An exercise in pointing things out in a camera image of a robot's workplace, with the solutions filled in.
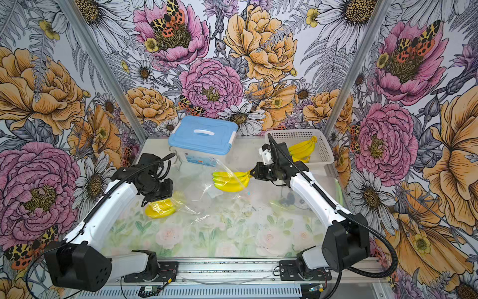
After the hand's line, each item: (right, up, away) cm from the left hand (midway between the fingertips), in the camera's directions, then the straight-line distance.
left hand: (169, 200), depth 78 cm
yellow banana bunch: (-6, -5, +5) cm, 9 cm away
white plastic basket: (+75, +19, +30) cm, 83 cm away
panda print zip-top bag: (+50, -6, +14) cm, 52 cm away
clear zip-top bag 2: (+4, -2, +1) cm, 5 cm away
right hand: (+34, +10, +3) cm, 36 cm away
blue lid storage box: (+8, +26, +20) cm, 34 cm away
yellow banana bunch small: (+26, +8, 0) cm, 27 cm away
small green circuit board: (-6, -33, -5) cm, 34 cm away
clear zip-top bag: (+17, +4, -1) cm, 17 cm away
